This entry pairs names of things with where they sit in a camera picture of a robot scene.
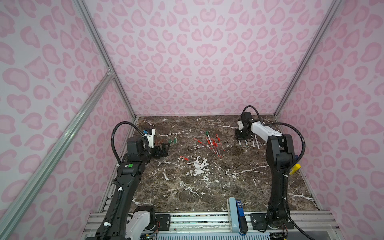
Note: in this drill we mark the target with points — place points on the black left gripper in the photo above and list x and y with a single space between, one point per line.
158 155

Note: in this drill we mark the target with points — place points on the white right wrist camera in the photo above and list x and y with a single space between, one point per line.
241 125

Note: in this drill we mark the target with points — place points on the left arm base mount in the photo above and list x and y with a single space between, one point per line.
145 218

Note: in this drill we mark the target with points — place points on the aluminium front rail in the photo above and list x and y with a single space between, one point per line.
224 222

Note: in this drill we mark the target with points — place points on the red pen cluster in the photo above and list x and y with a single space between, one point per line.
218 146
220 142

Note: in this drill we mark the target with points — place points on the yellow marker by wall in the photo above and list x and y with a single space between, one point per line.
295 168

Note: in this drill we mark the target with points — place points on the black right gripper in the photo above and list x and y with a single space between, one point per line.
238 136

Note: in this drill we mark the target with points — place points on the left corner frame post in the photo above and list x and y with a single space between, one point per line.
91 27

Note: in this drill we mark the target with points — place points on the aluminium frame diagonal bar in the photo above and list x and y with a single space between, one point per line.
21 204

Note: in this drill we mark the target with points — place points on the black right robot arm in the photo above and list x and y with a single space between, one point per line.
280 157

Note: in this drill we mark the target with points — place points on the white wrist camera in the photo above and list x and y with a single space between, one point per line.
150 134
241 125

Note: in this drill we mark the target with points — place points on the corner frame post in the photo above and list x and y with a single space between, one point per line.
331 14
91 27

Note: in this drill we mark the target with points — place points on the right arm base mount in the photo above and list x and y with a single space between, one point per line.
262 224

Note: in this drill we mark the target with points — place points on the blue device on rail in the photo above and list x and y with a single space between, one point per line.
243 226

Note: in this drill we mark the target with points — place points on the light blue rail bracket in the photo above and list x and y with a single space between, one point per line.
233 215

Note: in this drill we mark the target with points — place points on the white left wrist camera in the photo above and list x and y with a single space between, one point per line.
150 134

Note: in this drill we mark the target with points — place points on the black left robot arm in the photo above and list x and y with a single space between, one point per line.
118 223

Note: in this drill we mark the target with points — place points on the right corner frame post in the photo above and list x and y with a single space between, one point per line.
331 14

